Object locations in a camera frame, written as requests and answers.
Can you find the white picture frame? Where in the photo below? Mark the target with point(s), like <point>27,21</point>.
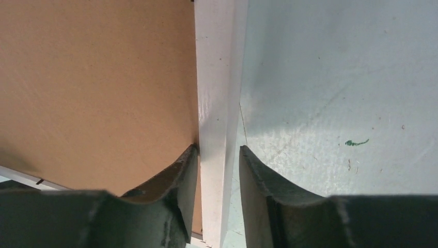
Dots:
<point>218,25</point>

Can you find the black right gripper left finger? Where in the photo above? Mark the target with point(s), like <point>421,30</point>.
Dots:
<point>157,213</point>

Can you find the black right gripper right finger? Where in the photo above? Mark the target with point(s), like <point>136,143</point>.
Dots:
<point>279,213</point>

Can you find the brown backing board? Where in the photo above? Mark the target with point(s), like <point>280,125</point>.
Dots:
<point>97,94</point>

